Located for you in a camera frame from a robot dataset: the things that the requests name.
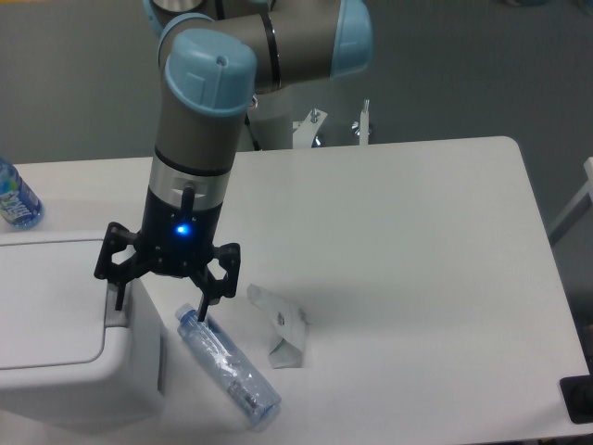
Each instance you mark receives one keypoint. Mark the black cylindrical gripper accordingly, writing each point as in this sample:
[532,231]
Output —
[179,244]

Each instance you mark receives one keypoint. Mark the white plastic trash can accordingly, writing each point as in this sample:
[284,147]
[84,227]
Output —
[74,352]

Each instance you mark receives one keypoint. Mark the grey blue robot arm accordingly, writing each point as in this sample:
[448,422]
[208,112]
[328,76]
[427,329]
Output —
[212,62]

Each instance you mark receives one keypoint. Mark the crumpled white paper wrapper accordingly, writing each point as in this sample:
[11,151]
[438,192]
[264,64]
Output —
[289,323]

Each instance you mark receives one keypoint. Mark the empty clear plastic bottle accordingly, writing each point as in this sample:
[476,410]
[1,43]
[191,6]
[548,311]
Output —
[229,367]

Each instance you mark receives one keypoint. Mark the blue labelled water bottle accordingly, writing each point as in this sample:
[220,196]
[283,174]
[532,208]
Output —
[20,206]

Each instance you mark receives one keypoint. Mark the black clamp at table edge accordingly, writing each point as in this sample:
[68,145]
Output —
[577,394]

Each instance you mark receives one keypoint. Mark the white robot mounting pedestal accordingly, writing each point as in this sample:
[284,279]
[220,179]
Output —
[269,125]

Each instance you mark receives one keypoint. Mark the white frame at right edge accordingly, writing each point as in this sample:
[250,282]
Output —
[576,207]

